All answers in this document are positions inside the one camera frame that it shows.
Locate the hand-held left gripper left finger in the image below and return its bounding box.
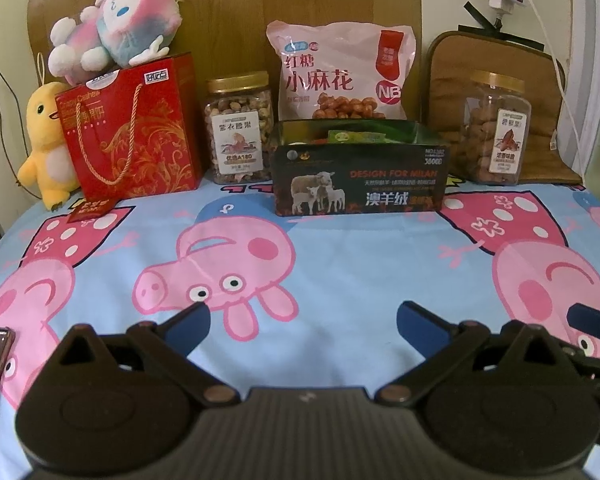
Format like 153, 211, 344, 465
52, 301, 241, 407

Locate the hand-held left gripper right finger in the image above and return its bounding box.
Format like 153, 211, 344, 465
377, 301, 566, 407

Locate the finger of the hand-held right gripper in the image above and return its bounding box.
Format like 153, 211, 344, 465
566, 302, 600, 348

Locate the black printed box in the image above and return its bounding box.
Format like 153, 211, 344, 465
270, 119, 451, 217

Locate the bright green snack packet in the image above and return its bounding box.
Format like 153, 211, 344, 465
327, 130, 387, 146

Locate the printed blanket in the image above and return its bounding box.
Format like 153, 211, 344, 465
0, 175, 600, 480

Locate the red paper tag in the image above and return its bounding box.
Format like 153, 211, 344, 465
67, 197, 113, 223

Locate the jar of brown nuts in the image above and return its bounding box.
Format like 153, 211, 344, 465
459, 70, 532, 186

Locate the jar of pale nuts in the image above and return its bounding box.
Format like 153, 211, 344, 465
203, 71, 275, 185

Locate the yellow plush chick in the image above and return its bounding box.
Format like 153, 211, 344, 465
17, 52, 83, 211

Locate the pink snack bag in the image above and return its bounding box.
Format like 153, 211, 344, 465
266, 21, 417, 122

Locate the black tape strip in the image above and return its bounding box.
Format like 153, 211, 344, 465
462, 2, 501, 23
457, 24, 506, 36

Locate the pink plush toy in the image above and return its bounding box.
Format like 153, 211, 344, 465
48, 0, 182, 86

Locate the wooden headboard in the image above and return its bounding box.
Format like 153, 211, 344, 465
172, 0, 422, 126

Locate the white power cable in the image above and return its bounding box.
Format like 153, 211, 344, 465
512, 0, 581, 161

